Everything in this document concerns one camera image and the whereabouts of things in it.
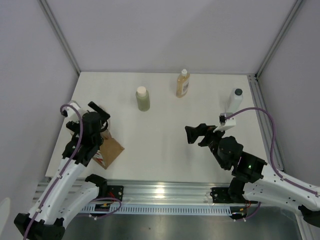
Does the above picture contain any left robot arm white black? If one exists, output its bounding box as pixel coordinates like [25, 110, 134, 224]
[14, 101, 110, 240]

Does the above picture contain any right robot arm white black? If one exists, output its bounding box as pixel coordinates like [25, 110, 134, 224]
[185, 123, 320, 227]

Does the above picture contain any right aluminium frame post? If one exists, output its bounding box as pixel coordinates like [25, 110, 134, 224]
[255, 0, 306, 81]

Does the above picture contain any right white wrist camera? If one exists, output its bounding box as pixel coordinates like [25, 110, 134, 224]
[213, 112, 236, 133]

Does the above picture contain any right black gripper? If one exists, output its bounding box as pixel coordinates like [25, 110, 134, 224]
[184, 123, 229, 169]

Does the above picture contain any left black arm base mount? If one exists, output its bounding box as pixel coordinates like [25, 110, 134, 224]
[85, 174, 124, 201]

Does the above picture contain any white slotted cable duct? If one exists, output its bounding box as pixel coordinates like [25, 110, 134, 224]
[80, 202, 232, 216]

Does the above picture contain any white bottle grey cap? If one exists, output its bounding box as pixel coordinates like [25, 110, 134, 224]
[224, 88, 243, 114]

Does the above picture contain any left aluminium frame post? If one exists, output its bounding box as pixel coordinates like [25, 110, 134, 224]
[37, 0, 81, 76]

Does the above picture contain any green liquid bottle white cap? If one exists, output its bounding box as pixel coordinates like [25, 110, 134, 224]
[135, 86, 150, 112]

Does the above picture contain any amber liquid bottle white cap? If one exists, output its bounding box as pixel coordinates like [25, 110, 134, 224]
[176, 69, 190, 98]

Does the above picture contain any aluminium mounting rail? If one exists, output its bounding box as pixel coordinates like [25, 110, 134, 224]
[34, 177, 251, 204]

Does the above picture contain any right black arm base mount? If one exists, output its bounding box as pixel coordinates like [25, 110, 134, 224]
[210, 187, 242, 204]

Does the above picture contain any aluminium frame post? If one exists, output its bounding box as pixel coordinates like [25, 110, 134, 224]
[255, 0, 306, 81]
[37, 0, 81, 76]

